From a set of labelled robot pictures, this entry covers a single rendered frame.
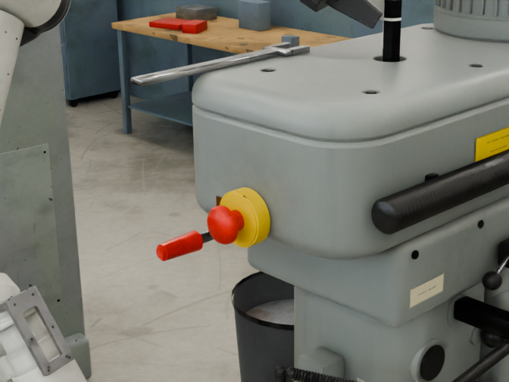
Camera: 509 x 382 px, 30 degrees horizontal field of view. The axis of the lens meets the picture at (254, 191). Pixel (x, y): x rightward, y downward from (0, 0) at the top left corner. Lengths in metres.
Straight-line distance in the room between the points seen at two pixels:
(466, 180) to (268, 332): 2.31
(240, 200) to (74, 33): 7.48
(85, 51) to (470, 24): 7.38
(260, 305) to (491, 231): 2.51
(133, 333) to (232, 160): 3.56
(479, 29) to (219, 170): 0.39
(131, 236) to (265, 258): 4.47
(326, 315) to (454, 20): 0.40
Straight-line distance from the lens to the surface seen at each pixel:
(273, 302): 3.62
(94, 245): 5.52
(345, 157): 0.89
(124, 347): 4.41
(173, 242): 1.05
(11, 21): 1.20
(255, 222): 0.95
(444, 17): 1.25
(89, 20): 8.48
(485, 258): 1.13
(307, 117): 0.90
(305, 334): 1.18
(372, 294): 1.03
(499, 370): 1.27
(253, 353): 3.33
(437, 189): 0.94
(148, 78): 0.99
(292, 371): 1.04
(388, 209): 0.89
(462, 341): 1.19
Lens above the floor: 2.12
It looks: 20 degrees down
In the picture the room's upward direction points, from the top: 1 degrees counter-clockwise
